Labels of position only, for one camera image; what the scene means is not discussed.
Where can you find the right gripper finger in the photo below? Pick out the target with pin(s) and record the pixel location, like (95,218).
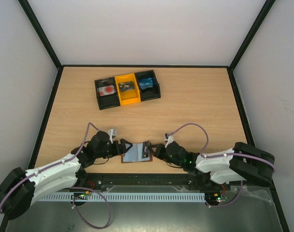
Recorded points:
(154,152)
(155,146)

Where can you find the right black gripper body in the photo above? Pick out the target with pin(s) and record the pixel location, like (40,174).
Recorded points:
(160,151)

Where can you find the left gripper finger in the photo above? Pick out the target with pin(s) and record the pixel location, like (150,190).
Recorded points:
(125,145)
(123,150)

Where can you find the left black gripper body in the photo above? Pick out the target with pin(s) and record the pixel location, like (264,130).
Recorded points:
(106,153)

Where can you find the brown leather card holder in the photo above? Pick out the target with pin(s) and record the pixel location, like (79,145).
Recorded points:
(134,155)

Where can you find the black VIP logo card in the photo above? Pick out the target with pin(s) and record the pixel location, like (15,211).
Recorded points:
(126,86)

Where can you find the blue card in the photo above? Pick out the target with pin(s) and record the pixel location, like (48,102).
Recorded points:
(146,83)

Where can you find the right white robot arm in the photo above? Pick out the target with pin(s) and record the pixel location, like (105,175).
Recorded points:
(243,162)

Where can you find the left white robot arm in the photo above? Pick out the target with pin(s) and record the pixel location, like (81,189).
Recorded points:
(21,189)

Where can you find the red white card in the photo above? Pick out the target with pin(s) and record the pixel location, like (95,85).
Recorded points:
(106,90)

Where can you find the left black bin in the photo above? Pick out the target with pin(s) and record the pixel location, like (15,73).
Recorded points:
(110,101)

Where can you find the black bin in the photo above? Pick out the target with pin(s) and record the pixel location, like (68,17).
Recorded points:
(110,101)
(149,93)

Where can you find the yellow middle bin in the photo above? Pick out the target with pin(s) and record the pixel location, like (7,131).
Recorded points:
(128,97)

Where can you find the right black bin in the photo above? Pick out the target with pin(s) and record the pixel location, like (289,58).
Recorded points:
(149,93)

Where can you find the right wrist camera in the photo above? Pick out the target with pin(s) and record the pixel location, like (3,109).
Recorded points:
(168,138)

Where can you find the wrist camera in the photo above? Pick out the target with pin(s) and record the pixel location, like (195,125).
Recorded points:
(112,134)
(168,138)

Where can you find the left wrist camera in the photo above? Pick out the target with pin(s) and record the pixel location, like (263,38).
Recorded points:
(112,134)

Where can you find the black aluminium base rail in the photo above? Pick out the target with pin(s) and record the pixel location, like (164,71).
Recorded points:
(99,181)

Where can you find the white slotted cable duct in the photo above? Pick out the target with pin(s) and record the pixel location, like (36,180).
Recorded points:
(126,197)

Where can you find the black enclosure frame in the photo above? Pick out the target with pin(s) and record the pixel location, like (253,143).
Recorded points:
(42,36)

